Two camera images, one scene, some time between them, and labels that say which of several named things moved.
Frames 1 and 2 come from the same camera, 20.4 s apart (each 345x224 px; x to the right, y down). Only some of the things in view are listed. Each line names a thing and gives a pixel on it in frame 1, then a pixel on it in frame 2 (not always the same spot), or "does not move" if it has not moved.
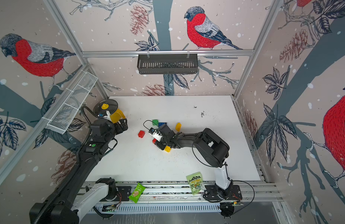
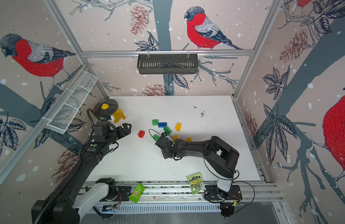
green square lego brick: x=156 y=121 does not move
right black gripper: x=161 y=146 → x=163 y=153
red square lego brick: x=141 y=134 does not move
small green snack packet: x=135 y=195 does not move
